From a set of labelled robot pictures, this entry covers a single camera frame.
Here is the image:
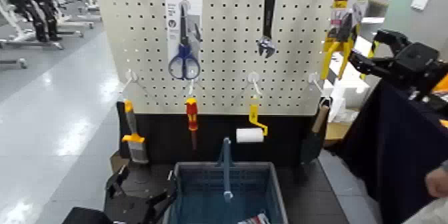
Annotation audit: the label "person's bare hand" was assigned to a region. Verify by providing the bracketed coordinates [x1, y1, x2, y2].
[424, 165, 448, 198]

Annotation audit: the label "orange grey paint brush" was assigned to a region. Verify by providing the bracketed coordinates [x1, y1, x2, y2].
[121, 99, 149, 165]

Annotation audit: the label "wooden handled dark trowel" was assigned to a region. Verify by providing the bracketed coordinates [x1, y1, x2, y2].
[300, 104, 331, 165]

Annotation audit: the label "grey garment of person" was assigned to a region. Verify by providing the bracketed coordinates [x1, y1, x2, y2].
[402, 197, 448, 224]

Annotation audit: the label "white wheeled stand base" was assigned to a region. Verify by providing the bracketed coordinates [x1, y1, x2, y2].
[0, 57, 28, 69]

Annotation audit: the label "black robot on stand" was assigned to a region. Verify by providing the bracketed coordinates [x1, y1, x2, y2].
[0, 0, 64, 51]

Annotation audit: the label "red yellow screwdriver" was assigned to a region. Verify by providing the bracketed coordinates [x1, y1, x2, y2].
[185, 97, 199, 151]

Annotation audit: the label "brown cardboard box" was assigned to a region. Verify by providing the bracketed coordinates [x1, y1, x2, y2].
[323, 121, 353, 147]

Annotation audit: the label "yellow handled paint roller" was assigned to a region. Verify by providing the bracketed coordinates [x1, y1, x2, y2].
[235, 95, 269, 145]

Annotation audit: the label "white robot stand rack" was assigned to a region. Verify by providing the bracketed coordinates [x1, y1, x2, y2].
[47, 0, 103, 30]

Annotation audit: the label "brown cardboard piece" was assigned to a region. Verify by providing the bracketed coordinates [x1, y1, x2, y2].
[109, 150, 129, 175]

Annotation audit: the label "white stairs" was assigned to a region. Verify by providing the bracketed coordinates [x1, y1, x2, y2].
[321, 15, 386, 123]

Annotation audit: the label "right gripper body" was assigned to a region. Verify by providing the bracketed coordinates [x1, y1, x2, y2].
[395, 42, 440, 91]

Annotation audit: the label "blue grey crate with handle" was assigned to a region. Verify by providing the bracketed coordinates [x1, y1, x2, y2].
[164, 137, 289, 224]

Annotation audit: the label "blue scissors on card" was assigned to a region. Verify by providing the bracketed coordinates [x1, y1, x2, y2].
[164, 0, 204, 81]

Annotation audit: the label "beige pegboard panel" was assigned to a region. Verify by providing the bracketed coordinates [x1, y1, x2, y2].
[91, 0, 354, 116]

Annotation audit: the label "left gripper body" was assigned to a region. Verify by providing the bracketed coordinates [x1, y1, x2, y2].
[105, 191, 155, 224]

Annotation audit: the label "yellow pliers with card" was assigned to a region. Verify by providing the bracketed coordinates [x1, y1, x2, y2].
[320, 0, 368, 81]

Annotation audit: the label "black adjustable wrench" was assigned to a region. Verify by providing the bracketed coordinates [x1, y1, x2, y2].
[257, 0, 277, 59]

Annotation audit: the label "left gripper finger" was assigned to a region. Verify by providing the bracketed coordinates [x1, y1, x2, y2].
[145, 179, 177, 224]
[105, 165, 131, 200]

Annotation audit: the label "red white packet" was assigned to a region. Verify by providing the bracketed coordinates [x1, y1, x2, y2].
[237, 213, 271, 224]

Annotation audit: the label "yellow black striped post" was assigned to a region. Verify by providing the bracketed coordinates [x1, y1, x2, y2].
[360, 39, 381, 81]

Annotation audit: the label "white pegboard hook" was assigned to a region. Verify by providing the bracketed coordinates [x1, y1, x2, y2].
[247, 71, 263, 97]
[120, 69, 139, 95]
[187, 78, 197, 99]
[307, 72, 331, 102]

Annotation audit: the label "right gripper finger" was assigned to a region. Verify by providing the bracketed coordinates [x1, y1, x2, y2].
[348, 49, 403, 79]
[373, 29, 411, 53]

